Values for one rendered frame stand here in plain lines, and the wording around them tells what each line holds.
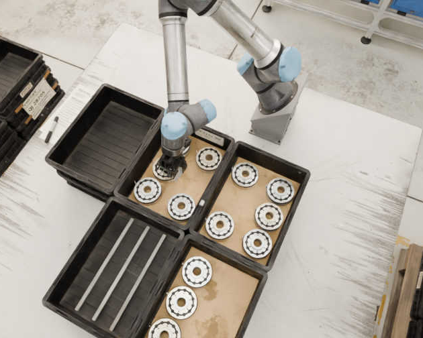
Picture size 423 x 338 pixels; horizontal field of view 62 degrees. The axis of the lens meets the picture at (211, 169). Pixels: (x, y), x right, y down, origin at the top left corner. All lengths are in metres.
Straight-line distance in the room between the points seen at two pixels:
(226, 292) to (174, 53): 0.81
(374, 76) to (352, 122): 1.24
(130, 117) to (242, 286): 0.81
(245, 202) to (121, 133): 0.58
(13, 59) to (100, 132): 1.04
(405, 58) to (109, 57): 2.21
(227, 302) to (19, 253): 0.84
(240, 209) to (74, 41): 2.19
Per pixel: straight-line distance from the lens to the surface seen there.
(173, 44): 1.23
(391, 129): 1.83
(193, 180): 1.37
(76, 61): 2.99
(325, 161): 1.63
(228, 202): 1.34
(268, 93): 1.45
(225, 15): 1.19
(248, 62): 1.38
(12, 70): 2.39
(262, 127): 1.56
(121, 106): 1.59
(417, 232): 2.50
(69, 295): 1.35
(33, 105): 2.31
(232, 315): 1.26
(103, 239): 1.36
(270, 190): 1.34
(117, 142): 1.50
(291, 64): 1.30
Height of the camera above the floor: 2.09
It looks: 65 degrees down
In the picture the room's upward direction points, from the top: straight up
